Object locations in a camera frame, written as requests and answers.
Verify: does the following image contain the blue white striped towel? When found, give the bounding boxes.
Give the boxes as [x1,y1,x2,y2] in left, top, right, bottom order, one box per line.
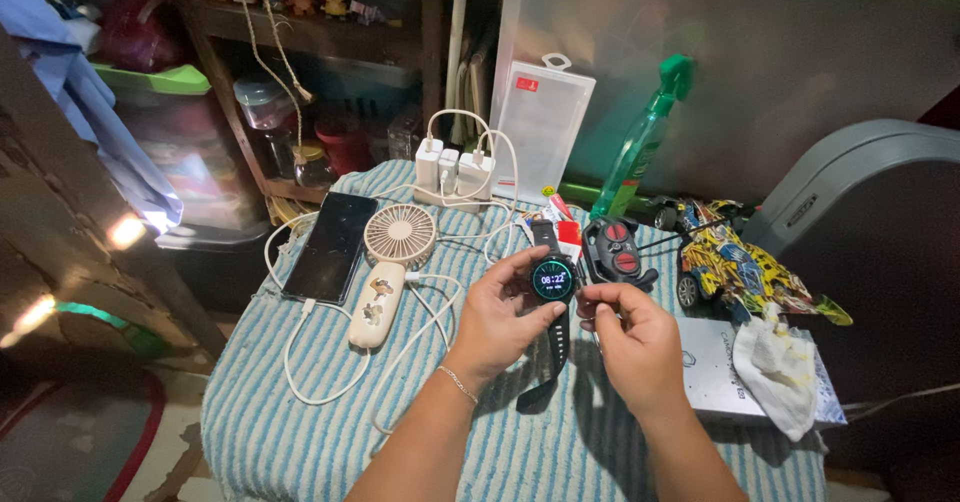
[200,159,830,502]

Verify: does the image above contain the grey plastic chair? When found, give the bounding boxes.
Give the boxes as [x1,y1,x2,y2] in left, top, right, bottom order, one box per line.
[741,118,960,263]

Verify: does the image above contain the large translucent storage box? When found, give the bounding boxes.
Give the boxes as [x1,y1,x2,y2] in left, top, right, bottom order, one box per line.
[491,0,960,205]

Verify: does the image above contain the black red remote controller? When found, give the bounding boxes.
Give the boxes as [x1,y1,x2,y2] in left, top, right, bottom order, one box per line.
[581,215,660,293]

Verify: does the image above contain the wooden shelf with clutter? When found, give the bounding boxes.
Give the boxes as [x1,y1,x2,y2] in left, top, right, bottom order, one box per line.
[161,0,505,226]

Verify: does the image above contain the black smartwatch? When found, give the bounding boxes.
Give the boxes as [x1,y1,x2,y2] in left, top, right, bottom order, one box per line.
[515,218,586,415]

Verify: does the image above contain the green spray bottle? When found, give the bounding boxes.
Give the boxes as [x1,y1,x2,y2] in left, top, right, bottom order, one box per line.
[589,53,697,221]

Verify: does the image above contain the colourful toy car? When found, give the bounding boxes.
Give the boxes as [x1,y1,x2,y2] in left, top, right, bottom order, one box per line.
[651,196,855,328]

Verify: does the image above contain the person's right hand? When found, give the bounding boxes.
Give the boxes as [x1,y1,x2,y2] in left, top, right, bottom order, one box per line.
[575,283,685,428]

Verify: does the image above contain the blue hanging cloth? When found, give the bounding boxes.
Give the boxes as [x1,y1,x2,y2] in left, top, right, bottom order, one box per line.
[0,0,185,235]

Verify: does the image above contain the white power strip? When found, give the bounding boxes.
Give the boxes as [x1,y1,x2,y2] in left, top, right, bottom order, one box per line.
[414,184,485,214]

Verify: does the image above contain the white charging cable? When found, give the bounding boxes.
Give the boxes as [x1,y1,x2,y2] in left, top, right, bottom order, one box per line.
[425,108,522,267]
[369,271,466,437]
[264,213,374,407]

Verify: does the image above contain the black smartphone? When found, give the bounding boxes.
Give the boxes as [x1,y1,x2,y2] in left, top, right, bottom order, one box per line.
[280,191,380,307]

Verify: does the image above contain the white charger adapter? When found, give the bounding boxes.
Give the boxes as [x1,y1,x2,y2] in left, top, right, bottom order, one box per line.
[438,148,460,194]
[415,138,445,192]
[457,151,497,202]

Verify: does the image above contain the clear plastic package box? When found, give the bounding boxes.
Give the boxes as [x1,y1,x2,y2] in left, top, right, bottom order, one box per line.
[492,52,597,207]

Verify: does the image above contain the person's left hand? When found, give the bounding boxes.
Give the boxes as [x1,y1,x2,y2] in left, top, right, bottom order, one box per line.
[449,245,569,389]

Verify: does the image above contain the grey cardboard box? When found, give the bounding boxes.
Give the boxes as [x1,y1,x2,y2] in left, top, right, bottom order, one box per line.
[672,316,849,430]

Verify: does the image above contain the red white small packets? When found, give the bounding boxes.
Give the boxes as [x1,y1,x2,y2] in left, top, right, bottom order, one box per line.
[522,193,585,263]

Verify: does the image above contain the black bin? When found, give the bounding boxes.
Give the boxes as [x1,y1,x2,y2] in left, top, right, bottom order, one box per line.
[155,220,290,316]

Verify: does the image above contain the beige handheld fan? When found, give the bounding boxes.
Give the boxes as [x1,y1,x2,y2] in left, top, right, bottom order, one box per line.
[348,203,438,350]

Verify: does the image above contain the hanging rope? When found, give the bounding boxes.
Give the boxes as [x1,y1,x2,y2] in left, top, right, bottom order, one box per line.
[228,0,315,162]

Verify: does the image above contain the white crumpled cloth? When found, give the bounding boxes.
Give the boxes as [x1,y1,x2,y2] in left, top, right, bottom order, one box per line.
[731,301,819,443]

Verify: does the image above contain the thin chain bracelet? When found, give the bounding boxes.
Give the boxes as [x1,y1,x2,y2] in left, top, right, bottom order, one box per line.
[437,365,480,406]

